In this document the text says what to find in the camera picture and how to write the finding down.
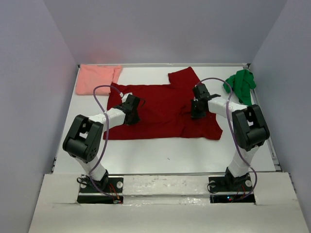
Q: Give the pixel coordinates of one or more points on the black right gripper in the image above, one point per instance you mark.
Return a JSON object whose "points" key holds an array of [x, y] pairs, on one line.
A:
{"points": [[193, 113]]}

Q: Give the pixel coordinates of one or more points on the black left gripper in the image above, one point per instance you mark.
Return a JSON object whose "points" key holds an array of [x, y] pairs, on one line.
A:
{"points": [[135, 120]]}

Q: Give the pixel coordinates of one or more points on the red t-shirt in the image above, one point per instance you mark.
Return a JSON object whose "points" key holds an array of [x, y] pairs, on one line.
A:
{"points": [[166, 111]]}

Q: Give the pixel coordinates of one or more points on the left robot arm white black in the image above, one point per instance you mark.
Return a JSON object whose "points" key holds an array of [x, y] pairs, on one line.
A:
{"points": [[83, 139]]}

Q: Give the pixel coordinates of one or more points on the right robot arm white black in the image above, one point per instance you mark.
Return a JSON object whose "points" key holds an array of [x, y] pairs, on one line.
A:
{"points": [[249, 131]]}

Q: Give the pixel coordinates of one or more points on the green t-shirt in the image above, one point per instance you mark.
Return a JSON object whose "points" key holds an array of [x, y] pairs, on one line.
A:
{"points": [[241, 84]]}

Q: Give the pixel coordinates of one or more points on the folded pink t-shirt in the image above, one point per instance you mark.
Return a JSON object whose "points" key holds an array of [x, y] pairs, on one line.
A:
{"points": [[91, 76]]}

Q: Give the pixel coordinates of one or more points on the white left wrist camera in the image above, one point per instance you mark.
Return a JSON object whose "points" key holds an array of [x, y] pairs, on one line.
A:
{"points": [[125, 96]]}

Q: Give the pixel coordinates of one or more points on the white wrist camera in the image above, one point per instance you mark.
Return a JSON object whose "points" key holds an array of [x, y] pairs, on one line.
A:
{"points": [[125, 96], [215, 96]]}

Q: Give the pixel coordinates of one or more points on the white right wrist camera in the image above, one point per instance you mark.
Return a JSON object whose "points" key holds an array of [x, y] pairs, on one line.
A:
{"points": [[215, 96]]}

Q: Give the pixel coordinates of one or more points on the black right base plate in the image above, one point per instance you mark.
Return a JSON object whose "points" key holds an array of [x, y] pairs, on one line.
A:
{"points": [[230, 193]]}

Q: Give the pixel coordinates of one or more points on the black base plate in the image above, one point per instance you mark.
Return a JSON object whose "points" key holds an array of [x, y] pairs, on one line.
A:
{"points": [[230, 193], [112, 194]]}

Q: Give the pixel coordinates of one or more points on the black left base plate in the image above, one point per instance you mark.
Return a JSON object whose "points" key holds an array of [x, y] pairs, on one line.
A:
{"points": [[112, 194]]}

